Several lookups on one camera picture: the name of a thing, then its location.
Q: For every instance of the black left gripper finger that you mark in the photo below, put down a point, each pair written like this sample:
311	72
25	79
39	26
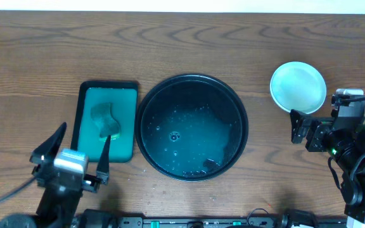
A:
102	171
47	151

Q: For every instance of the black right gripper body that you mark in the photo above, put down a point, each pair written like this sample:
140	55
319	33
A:
313	134

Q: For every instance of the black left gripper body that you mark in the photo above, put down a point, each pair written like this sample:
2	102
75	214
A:
91	182

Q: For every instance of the mint green plate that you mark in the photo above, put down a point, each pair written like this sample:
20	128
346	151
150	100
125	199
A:
298	86

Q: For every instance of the green scrubbing sponge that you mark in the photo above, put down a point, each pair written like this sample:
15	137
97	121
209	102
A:
107	125

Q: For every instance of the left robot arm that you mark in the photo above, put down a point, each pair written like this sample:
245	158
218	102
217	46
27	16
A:
56	209

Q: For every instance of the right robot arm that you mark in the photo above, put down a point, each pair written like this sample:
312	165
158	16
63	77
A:
344	140

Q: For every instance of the rectangular black water tray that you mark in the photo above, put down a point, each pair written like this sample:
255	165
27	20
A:
85	137

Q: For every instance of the round black tray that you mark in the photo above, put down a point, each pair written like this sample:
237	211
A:
191	127

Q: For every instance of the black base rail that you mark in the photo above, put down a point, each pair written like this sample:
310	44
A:
256	218

